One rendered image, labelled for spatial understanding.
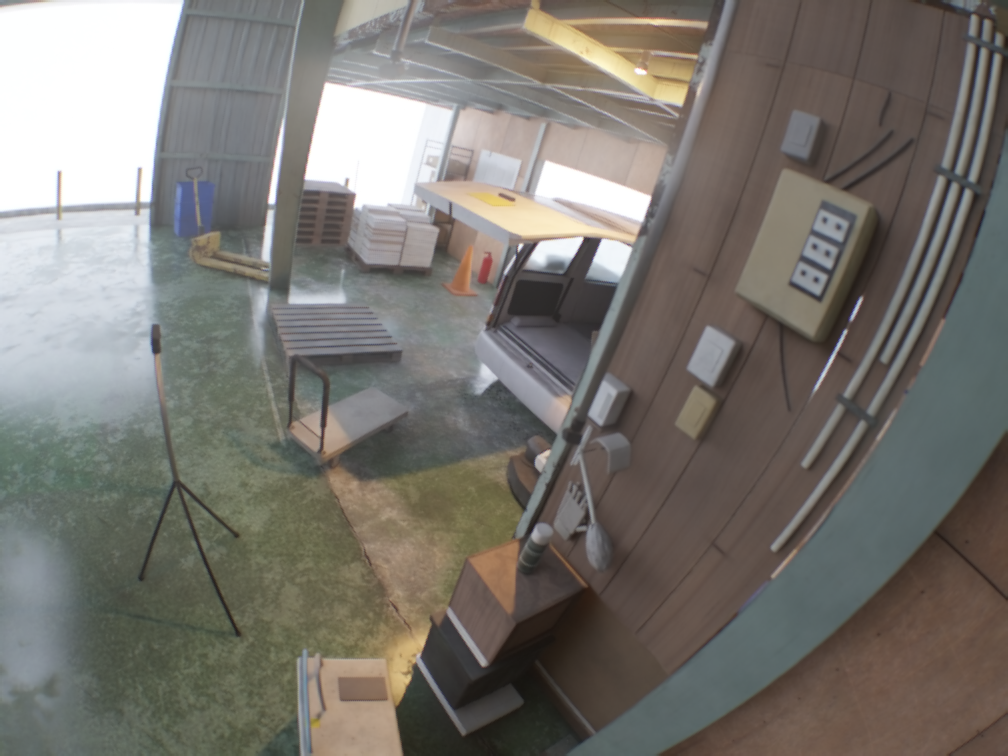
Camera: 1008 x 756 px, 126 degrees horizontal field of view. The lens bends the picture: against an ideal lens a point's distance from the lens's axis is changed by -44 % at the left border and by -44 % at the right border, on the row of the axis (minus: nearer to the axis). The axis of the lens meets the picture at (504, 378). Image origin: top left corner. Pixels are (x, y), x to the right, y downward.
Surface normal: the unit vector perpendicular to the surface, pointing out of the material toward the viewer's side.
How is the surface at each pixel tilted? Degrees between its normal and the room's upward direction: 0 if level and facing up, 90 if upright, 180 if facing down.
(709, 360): 90
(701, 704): 92
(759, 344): 90
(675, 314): 90
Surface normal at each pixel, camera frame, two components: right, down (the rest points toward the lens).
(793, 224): -0.79, 0.07
